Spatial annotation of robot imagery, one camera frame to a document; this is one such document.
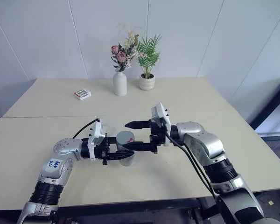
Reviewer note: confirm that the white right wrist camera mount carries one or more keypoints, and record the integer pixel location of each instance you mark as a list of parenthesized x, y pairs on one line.
[(159, 114)]

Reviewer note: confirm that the dark metal table frame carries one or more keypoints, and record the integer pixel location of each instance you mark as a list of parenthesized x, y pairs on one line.
[(130, 207)]

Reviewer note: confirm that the cream ribbed plant pot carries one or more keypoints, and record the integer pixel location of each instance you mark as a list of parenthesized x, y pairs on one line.
[(147, 82)]

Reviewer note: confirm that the small white box green batteries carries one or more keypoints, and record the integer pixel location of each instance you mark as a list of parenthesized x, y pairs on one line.
[(82, 94)]

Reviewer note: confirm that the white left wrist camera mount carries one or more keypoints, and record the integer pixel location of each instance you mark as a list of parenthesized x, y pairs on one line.
[(96, 135)]

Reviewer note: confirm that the dried pink flower bouquet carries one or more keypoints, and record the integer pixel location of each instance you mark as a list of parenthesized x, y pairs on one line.
[(122, 56)]

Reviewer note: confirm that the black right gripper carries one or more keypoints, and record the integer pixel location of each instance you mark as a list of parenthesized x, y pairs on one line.
[(156, 135)]

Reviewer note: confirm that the green palm plant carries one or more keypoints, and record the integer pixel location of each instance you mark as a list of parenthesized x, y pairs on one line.
[(148, 53)]

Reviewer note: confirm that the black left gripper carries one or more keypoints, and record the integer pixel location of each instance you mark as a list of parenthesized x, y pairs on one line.
[(100, 152)]

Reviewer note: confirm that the gray jar lid red mark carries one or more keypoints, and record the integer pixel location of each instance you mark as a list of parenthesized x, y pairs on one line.
[(125, 138)]

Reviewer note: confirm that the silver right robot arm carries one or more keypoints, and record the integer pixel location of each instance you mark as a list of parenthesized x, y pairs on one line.
[(207, 142)]

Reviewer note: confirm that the grey cylindrical can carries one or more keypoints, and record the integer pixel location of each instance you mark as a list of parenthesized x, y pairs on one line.
[(127, 162)]

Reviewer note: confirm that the black metal frame furniture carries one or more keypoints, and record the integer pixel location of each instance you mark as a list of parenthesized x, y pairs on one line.
[(270, 112)]

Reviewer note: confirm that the white ceramic vase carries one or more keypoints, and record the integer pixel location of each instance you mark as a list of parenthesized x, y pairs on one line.
[(120, 84)]

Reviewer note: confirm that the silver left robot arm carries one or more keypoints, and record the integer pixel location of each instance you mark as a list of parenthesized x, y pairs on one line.
[(60, 168)]

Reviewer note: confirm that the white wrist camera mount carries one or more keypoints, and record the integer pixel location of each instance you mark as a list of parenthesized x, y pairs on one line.
[(159, 114), (96, 135)]

